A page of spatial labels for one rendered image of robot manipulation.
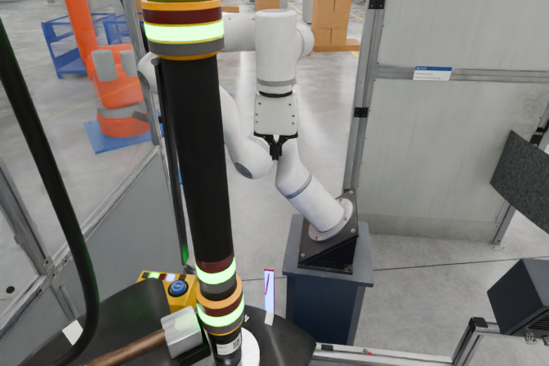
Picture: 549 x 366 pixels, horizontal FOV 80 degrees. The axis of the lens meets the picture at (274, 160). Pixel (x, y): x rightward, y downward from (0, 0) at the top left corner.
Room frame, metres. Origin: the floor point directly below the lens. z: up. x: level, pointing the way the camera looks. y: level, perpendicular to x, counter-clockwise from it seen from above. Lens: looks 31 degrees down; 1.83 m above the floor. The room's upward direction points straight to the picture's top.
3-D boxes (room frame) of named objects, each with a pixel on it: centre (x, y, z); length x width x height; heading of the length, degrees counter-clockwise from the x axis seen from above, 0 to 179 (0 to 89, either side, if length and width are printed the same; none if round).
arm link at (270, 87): (0.71, -0.01, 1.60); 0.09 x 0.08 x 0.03; 84
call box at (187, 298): (0.59, 0.30, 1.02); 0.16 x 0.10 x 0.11; 84
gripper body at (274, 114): (0.71, 0.00, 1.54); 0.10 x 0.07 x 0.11; 84
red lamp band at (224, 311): (0.20, 0.05, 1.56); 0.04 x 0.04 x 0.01
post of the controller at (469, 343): (0.50, -0.52, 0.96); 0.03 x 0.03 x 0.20; 84
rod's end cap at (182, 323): (0.19, 0.08, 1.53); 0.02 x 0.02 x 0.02; 29
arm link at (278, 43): (0.71, 0.00, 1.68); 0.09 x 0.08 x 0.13; 144
